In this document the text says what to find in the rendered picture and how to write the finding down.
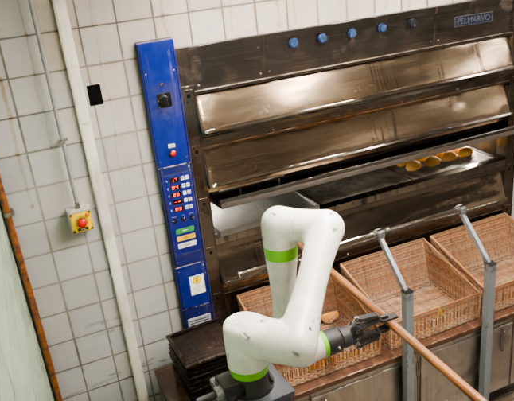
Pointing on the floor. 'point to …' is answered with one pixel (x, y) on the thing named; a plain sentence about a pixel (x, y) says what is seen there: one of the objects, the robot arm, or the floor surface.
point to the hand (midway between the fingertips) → (387, 321)
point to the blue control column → (162, 120)
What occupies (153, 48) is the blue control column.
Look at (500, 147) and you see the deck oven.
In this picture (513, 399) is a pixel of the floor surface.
